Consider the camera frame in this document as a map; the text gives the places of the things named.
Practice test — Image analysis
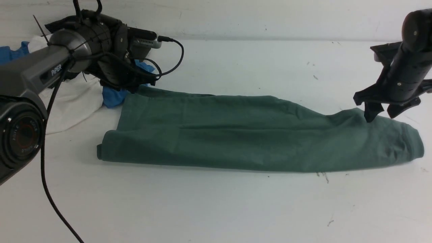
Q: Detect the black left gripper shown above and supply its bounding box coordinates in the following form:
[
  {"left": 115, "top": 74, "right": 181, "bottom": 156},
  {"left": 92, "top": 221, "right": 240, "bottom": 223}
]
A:
[{"left": 84, "top": 20, "right": 159, "bottom": 93}]

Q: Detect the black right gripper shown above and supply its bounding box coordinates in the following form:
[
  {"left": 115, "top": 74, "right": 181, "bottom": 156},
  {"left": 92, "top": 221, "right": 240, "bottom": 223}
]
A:
[{"left": 353, "top": 42, "right": 432, "bottom": 123}]

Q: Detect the white cloth garment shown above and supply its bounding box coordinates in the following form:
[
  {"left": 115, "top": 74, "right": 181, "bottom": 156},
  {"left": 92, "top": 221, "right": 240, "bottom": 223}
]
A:
[{"left": 27, "top": 34, "right": 104, "bottom": 135}]

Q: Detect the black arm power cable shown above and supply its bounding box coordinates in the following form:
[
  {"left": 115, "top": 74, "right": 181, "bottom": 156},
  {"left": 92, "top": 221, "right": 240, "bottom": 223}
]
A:
[{"left": 40, "top": 67, "right": 85, "bottom": 243}]

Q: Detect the blue cloth garment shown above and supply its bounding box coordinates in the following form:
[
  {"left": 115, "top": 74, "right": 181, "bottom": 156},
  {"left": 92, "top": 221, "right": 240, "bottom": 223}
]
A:
[{"left": 0, "top": 40, "right": 160, "bottom": 109}]

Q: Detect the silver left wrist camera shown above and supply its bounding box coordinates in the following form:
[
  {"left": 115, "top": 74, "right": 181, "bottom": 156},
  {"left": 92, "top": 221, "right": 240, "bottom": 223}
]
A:
[{"left": 128, "top": 27, "right": 162, "bottom": 60}]

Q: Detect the green long-sleeve top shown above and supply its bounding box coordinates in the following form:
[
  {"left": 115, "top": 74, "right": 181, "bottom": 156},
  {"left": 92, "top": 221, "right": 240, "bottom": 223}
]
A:
[{"left": 96, "top": 86, "right": 425, "bottom": 173}]

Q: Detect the black left camera cable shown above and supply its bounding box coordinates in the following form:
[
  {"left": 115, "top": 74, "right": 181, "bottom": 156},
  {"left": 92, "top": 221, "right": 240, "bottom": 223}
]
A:
[{"left": 135, "top": 35, "right": 185, "bottom": 80}]

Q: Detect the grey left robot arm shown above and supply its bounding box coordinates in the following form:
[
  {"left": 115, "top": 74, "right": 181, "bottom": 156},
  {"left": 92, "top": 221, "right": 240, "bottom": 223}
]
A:
[{"left": 0, "top": 10, "right": 161, "bottom": 183}]

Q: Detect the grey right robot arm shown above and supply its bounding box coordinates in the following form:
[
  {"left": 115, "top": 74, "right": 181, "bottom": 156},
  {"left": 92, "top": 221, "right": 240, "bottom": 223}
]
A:
[{"left": 353, "top": 9, "right": 432, "bottom": 123}]

